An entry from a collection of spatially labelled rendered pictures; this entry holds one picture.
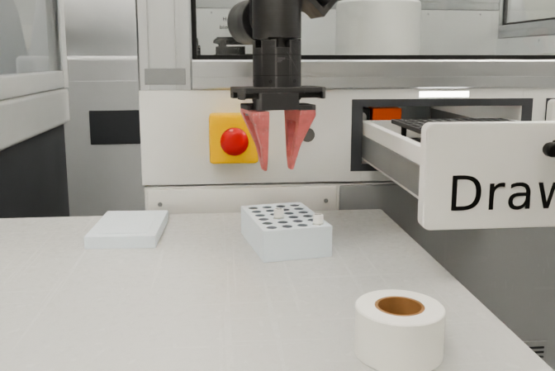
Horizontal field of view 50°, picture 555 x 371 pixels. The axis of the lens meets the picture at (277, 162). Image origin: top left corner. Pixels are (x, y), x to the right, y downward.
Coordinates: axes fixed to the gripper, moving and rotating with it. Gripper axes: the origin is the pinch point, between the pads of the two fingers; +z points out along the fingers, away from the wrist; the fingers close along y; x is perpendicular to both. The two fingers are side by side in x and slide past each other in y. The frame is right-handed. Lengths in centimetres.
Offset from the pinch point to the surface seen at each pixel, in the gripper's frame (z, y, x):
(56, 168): 17, 36, -112
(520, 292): 26, -46, -13
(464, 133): -4.8, -15.0, 16.3
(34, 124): 2, 38, -87
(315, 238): 8.4, -3.3, 4.7
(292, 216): 7.1, -2.2, -1.1
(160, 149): 0.9, 12.2, -22.6
